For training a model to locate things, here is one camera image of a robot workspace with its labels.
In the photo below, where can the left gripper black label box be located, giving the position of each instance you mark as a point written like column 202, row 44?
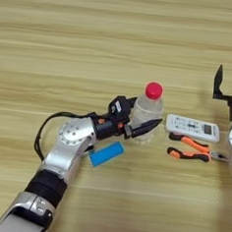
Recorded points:
column 119, row 108

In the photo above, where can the clear bottle with red cap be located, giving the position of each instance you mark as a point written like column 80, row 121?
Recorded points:
column 151, row 106

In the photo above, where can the blue rectangular block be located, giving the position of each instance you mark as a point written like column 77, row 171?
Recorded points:
column 106, row 153

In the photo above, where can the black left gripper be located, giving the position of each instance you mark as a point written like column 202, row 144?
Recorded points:
column 105, row 128

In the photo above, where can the orange black pliers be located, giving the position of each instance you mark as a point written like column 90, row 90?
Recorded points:
column 184, row 154

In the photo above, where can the white remote control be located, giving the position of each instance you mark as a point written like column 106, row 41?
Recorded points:
column 189, row 126

